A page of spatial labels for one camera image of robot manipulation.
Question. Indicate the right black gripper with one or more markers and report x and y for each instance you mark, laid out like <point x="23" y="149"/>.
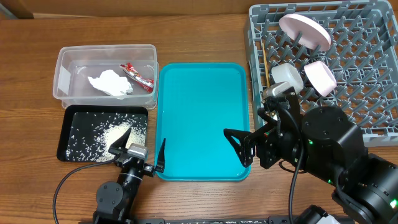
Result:
<point x="267" y="137"/>

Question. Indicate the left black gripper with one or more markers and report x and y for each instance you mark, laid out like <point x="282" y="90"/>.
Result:
<point x="120" y="142"/>

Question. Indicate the grey bowl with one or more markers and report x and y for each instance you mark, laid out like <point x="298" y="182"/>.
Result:
<point x="287" y="73"/>

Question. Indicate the red sauce packet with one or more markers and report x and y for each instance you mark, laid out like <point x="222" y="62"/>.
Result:
<point x="146" y="83"/>

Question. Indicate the wooden chopstick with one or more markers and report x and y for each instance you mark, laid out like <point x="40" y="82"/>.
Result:
<point x="265" y="64"/>

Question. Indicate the white napkin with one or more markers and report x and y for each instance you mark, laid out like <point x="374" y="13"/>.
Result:
<point x="111" y="83"/>

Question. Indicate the pink bowl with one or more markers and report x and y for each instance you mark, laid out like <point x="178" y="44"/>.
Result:
<point x="321" y="77"/>

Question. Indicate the large white plate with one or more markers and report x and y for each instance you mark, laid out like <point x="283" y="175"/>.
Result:
<point x="313" y="34"/>

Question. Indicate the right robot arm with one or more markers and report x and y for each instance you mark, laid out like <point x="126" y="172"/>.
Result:
<point x="325" y="143"/>

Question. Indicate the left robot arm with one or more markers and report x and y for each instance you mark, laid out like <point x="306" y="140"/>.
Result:
<point x="115" y="198"/>

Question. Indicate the spilled rice pile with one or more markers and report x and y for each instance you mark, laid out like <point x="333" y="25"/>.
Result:
<point x="92" y="133"/>

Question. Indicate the black rectangular tray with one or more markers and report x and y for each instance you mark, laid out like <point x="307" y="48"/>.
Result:
<point x="69" y="112"/>

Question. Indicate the teal serving tray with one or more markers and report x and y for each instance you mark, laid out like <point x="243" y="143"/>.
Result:
<point x="196" y="102"/>

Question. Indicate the clear plastic bin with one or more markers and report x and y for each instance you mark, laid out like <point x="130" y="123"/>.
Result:
<point x="77" y="65"/>

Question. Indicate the grey dish rack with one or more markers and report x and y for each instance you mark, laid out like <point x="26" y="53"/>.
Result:
<point x="362" y="57"/>

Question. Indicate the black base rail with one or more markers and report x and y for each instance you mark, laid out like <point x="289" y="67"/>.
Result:
<point x="271" y="220"/>

